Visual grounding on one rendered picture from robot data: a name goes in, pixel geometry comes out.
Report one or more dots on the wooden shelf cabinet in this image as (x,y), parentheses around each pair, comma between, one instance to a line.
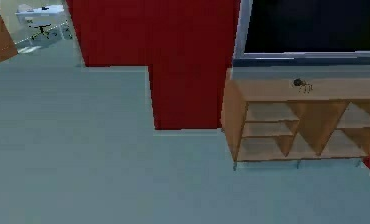
(313,96)

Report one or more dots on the black television set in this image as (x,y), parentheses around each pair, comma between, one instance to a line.
(309,26)

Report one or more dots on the white desk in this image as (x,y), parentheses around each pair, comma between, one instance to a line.
(43,13)

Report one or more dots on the brown wooden door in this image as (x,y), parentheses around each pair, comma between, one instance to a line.
(1,40)

